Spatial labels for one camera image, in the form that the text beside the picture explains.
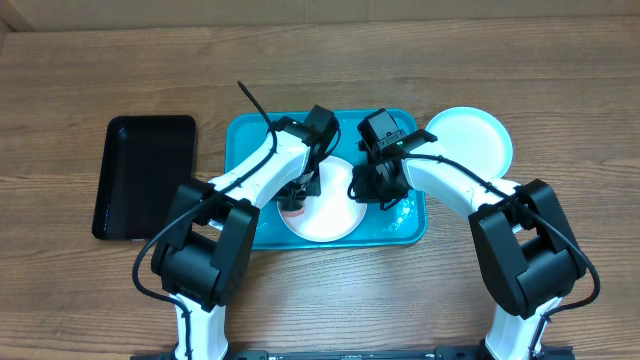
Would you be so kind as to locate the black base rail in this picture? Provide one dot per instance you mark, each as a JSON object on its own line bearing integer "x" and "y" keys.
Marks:
{"x": 350, "y": 355}

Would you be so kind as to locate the teal plastic tray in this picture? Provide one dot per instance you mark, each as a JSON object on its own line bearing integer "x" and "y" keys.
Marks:
{"x": 403, "y": 224}

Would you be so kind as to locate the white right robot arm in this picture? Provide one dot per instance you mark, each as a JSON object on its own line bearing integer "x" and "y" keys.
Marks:
{"x": 528, "y": 256}

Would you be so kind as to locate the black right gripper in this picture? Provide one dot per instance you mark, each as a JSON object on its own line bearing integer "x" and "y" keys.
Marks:
{"x": 362, "y": 179}

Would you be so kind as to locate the black plastic tray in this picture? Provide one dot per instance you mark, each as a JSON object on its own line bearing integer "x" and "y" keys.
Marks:
{"x": 145, "y": 159}

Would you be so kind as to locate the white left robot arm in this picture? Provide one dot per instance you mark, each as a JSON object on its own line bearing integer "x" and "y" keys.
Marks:
{"x": 202, "y": 254}

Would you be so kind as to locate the cardboard back panel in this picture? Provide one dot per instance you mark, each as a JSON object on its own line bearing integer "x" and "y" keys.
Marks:
{"x": 72, "y": 15}

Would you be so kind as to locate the light blue plate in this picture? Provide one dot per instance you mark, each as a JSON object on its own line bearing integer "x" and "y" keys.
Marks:
{"x": 475, "y": 138}

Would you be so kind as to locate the black and orange sponge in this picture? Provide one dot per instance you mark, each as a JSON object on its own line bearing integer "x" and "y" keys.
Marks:
{"x": 293, "y": 213}

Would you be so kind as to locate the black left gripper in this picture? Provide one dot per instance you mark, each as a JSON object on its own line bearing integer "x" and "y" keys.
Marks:
{"x": 309, "y": 189}

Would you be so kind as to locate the white plate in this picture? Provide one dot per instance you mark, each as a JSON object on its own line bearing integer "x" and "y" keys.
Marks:
{"x": 332, "y": 215}

